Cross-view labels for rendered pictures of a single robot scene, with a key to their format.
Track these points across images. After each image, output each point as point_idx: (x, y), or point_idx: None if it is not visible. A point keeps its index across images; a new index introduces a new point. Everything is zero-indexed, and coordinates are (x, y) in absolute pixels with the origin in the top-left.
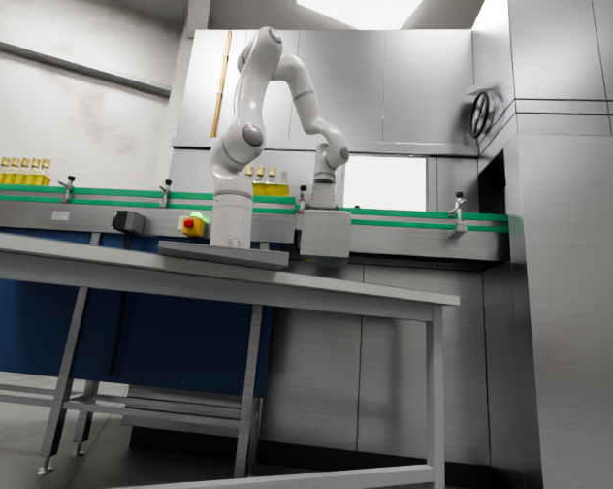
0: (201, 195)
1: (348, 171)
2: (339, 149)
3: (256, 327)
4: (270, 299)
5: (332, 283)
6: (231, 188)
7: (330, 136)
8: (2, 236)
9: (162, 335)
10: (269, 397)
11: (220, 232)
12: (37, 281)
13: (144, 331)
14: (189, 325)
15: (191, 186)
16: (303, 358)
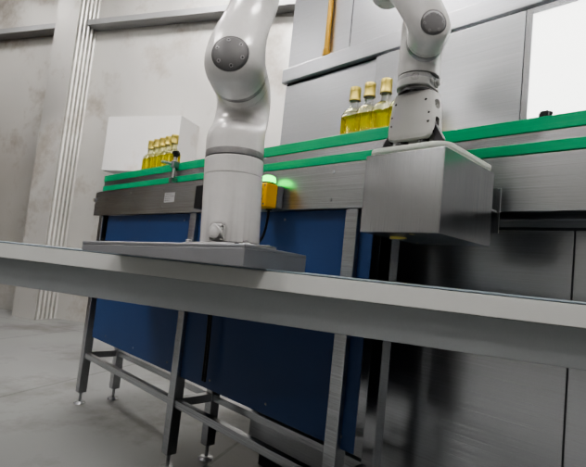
0: (281, 148)
1: (538, 44)
2: (419, 19)
3: (340, 343)
4: (270, 314)
5: (364, 290)
6: (213, 145)
7: (399, 0)
8: None
9: (247, 339)
10: (403, 448)
11: (203, 213)
12: (34, 288)
13: (231, 333)
14: (271, 330)
15: (305, 133)
16: (454, 397)
